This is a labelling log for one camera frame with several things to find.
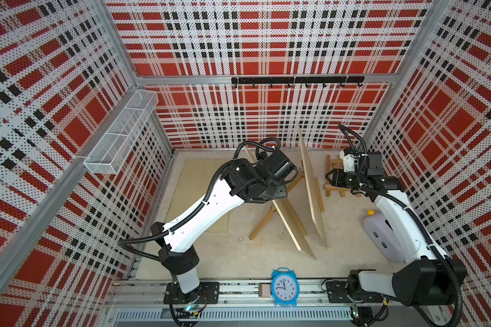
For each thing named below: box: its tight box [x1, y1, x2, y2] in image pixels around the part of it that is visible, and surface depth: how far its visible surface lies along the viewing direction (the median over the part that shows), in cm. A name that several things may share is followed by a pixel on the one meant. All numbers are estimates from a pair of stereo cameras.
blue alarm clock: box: [270, 267, 301, 308], surface depth 75 cm
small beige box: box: [258, 282, 271, 298], surface depth 75 cm
